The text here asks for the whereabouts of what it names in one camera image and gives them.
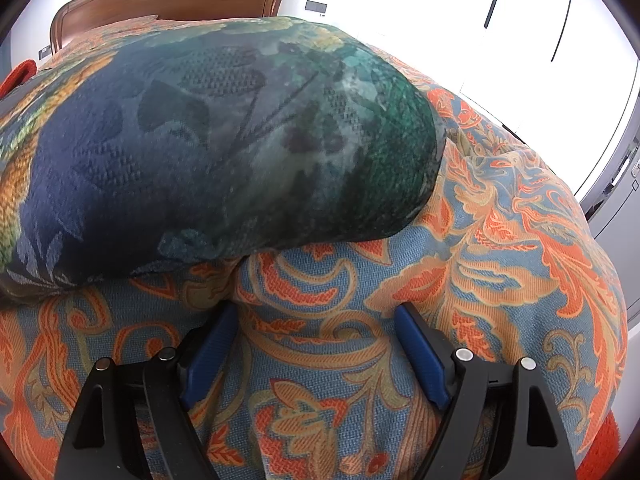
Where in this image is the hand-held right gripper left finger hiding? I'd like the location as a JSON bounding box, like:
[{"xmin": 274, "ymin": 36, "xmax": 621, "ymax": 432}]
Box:
[{"xmin": 54, "ymin": 302, "xmax": 239, "ymax": 480}]

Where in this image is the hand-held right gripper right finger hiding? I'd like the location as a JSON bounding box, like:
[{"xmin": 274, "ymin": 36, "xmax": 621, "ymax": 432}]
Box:
[{"xmin": 394, "ymin": 303, "xmax": 581, "ymax": 480}]

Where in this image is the green patterned padded jacket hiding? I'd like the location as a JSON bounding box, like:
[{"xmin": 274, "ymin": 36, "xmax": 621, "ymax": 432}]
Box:
[{"xmin": 0, "ymin": 16, "xmax": 447, "ymax": 306}]

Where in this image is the orange floral quilt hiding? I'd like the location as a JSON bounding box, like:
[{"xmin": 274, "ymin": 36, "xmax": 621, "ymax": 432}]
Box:
[{"xmin": 0, "ymin": 14, "xmax": 630, "ymax": 480}]

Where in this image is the orange blanket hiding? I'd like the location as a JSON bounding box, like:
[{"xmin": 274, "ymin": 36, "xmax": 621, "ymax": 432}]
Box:
[{"xmin": 576, "ymin": 405, "xmax": 626, "ymax": 480}]

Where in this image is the white wardrobe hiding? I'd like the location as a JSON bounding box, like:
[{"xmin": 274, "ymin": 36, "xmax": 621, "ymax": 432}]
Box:
[{"xmin": 390, "ymin": 0, "xmax": 640, "ymax": 211}]

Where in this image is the orange knitted sweater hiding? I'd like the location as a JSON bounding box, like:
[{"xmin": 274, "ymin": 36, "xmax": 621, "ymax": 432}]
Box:
[{"xmin": 0, "ymin": 59, "xmax": 37, "ymax": 99}]

